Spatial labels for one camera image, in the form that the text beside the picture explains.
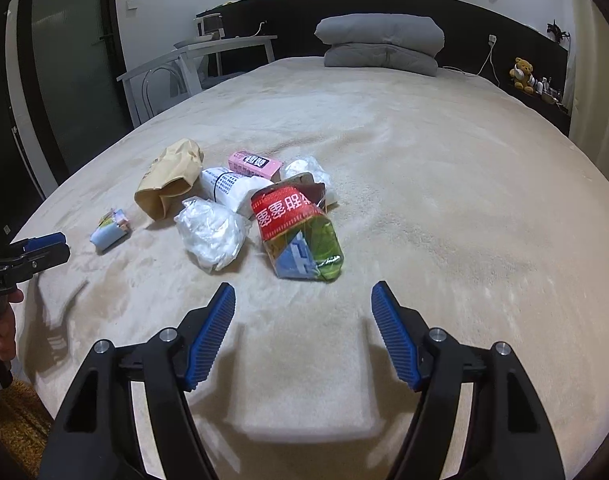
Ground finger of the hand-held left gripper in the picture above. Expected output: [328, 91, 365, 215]
[0, 244, 70, 282]
[7, 232, 66, 257]

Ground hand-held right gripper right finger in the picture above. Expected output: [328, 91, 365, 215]
[370, 281, 567, 480]

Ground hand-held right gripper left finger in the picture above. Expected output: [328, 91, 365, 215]
[38, 282, 236, 480]

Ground small colourful packet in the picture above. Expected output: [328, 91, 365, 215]
[90, 208, 133, 254]

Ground large white plastic bag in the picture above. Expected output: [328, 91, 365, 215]
[173, 196, 252, 273]

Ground red green snack bag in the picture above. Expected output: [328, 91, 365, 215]
[260, 214, 345, 282]

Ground brown paper bag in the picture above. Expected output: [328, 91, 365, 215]
[136, 138, 205, 222]

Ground white packet with black band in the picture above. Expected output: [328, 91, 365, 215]
[199, 166, 275, 219]

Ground pink carton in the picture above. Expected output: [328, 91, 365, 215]
[228, 150, 284, 182]

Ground small white plastic bag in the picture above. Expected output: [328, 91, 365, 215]
[280, 156, 339, 208]

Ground person's left hand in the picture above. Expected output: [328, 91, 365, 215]
[0, 290, 24, 362]

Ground dark framed glass door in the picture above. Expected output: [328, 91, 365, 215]
[31, 0, 131, 177]

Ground white metal chair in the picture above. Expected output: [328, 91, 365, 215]
[142, 62, 210, 111]

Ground white table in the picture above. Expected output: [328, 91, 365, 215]
[117, 35, 278, 128]

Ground small white appliance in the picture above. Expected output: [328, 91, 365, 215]
[197, 14, 225, 41]

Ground group of small bottles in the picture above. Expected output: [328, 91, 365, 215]
[534, 76, 565, 106]

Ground brown teddy bear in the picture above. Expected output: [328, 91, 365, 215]
[508, 57, 537, 95]

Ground grey stacked pillows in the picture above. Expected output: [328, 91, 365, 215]
[314, 15, 445, 77]

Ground black headboard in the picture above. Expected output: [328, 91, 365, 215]
[195, 0, 571, 137]

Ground white charging cable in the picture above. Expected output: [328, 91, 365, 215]
[441, 35, 498, 79]

